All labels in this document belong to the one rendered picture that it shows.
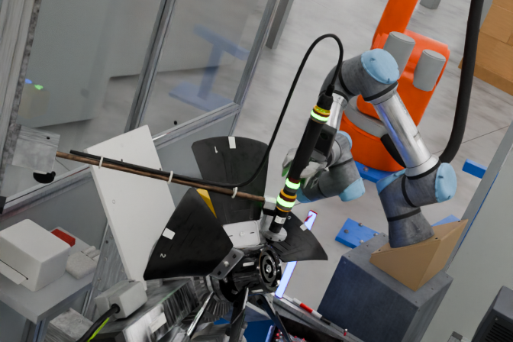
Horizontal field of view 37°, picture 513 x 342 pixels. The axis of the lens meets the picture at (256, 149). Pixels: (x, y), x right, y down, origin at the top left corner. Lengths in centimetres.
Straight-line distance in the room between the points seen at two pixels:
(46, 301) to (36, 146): 54
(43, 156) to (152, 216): 36
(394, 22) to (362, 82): 352
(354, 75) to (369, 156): 346
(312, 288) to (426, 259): 177
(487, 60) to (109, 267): 824
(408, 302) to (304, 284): 177
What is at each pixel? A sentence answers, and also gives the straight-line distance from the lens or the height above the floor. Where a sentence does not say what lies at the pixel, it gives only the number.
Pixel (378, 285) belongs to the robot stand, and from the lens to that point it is 252.
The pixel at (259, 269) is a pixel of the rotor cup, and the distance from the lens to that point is 186.
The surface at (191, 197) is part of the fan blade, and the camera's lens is 168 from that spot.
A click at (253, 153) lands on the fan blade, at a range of 200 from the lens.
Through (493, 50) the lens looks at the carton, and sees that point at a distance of 989.
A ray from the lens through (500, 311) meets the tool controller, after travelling 220.
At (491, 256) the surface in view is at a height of 69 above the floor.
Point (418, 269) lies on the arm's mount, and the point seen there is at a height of 108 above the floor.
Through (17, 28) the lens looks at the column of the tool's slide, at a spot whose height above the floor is 164.
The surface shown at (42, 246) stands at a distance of 219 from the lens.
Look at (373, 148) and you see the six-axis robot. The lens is 574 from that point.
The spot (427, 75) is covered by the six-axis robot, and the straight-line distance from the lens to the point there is 560.
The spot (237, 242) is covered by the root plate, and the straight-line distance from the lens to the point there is 193.
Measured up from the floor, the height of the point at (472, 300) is 43.
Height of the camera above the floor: 224
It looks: 24 degrees down
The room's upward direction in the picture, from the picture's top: 20 degrees clockwise
